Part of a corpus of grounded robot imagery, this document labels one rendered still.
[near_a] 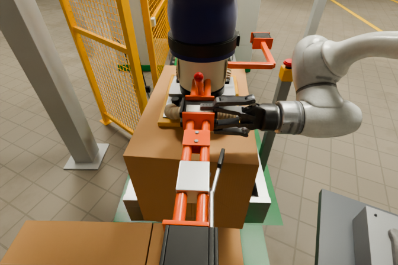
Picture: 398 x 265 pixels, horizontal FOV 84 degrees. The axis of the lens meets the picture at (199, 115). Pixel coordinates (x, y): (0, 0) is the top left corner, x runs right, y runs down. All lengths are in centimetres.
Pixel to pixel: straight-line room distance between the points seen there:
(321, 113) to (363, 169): 184
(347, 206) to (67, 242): 118
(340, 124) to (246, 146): 26
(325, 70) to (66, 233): 120
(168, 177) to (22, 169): 190
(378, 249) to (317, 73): 57
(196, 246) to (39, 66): 151
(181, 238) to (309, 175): 184
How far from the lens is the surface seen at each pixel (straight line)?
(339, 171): 230
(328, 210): 106
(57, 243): 127
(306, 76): 66
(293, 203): 194
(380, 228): 98
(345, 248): 102
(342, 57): 65
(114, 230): 119
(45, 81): 176
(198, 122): 57
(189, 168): 45
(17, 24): 163
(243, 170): 68
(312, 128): 62
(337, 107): 64
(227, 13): 67
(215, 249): 37
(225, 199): 81
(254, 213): 124
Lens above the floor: 158
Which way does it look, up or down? 40 degrees down
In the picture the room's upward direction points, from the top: straight up
